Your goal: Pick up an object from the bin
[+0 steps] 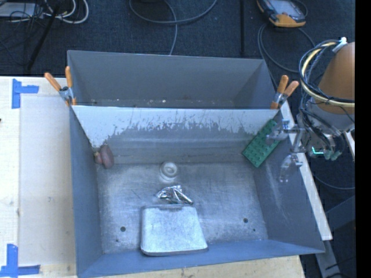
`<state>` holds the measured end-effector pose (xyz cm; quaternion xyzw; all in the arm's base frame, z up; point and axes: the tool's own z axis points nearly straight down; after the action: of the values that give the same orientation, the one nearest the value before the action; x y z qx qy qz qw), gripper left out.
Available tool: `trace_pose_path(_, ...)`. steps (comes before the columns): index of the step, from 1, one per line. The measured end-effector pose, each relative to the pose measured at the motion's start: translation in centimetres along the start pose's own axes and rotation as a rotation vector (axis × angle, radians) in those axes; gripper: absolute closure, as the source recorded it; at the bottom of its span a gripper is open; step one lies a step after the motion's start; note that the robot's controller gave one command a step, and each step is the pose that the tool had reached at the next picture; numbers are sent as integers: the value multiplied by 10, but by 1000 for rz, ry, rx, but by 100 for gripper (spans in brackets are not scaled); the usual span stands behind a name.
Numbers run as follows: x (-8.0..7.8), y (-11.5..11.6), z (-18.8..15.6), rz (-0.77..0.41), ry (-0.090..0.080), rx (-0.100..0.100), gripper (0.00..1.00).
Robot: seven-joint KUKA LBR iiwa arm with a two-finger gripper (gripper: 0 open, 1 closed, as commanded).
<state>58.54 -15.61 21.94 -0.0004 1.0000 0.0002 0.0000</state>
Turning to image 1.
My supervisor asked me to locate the crumpled silver foil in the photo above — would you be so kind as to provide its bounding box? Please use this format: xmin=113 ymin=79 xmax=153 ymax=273
xmin=154 ymin=184 xmax=195 ymax=206

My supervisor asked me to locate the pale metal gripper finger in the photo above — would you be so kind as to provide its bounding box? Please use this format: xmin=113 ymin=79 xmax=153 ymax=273
xmin=265 ymin=119 xmax=294 ymax=142
xmin=278 ymin=152 xmax=304 ymax=184

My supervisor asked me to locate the clear glass thing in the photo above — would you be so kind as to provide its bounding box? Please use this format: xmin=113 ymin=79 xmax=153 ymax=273
xmin=158 ymin=160 xmax=179 ymax=185

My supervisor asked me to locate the dark green flat block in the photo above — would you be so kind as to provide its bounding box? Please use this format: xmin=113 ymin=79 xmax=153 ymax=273
xmin=241 ymin=119 xmax=281 ymax=169

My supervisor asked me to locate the grey metal bin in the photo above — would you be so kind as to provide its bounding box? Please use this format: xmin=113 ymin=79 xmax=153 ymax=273
xmin=66 ymin=50 xmax=326 ymax=278

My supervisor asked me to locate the grey square flat pad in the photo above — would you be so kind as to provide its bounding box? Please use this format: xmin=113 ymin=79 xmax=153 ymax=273
xmin=140 ymin=205 xmax=209 ymax=257

